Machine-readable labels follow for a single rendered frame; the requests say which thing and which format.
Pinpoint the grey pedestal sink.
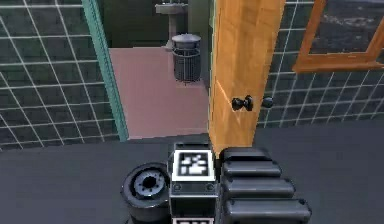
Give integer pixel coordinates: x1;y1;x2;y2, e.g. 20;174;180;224
154;0;189;51

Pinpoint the black door handle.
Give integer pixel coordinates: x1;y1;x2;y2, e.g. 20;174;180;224
231;95;254;112
261;96;275;109

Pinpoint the wooden room door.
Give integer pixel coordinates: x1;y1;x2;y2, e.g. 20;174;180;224
207;0;287;157

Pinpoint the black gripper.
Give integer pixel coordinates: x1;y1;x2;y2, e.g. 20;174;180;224
120;162;172;224

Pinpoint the dark grey slatted bin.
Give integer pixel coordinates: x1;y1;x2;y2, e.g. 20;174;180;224
171;33;202;83

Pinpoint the wooden framed window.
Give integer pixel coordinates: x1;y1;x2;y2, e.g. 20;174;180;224
292;0;384;74

